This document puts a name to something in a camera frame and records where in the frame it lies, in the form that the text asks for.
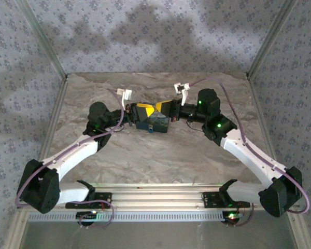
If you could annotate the left controller board with LED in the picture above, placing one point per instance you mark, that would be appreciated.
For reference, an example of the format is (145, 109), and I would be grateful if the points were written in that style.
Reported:
(86, 215)

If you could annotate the controller board with led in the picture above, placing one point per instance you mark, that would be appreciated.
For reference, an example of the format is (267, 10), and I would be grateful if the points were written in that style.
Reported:
(86, 215)
(232, 215)

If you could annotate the aluminium frame post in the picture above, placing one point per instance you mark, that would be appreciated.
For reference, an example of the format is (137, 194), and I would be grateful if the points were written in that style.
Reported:
(270, 39)
(42, 39)

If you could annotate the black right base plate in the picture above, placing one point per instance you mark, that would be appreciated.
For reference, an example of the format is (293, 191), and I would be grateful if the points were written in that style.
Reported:
(210, 199)

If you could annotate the blue padlock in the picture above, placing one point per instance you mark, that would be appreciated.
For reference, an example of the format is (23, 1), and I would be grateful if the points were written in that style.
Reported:
(150, 129)

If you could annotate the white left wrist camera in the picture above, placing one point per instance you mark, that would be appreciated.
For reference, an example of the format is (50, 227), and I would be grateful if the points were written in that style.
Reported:
(125, 94)

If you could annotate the aluminium mounting rail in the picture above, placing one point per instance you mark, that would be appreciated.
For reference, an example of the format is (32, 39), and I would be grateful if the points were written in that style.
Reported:
(158, 197)

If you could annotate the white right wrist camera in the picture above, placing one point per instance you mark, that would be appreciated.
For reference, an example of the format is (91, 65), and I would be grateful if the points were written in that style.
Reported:
(181, 89)

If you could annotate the right controller board with LED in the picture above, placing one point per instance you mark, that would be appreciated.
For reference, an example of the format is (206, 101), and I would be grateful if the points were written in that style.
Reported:
(232, 215)

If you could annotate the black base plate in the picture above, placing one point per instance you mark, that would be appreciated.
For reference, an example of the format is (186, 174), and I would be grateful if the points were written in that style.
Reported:
(210, 199)
(103, 199)

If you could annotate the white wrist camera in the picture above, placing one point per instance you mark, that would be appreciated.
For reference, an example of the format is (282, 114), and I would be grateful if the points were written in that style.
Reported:
(181, 89)
(125, 94)

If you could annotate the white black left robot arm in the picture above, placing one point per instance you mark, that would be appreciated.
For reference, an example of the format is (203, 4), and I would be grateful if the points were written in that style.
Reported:
(75, 153)

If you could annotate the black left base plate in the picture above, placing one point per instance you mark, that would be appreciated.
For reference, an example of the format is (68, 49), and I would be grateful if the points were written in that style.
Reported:
(103, 199)

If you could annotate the aluminium table side rail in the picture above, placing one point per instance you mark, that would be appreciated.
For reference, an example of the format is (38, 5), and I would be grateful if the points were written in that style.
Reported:
(261, 116)
(54, 116)

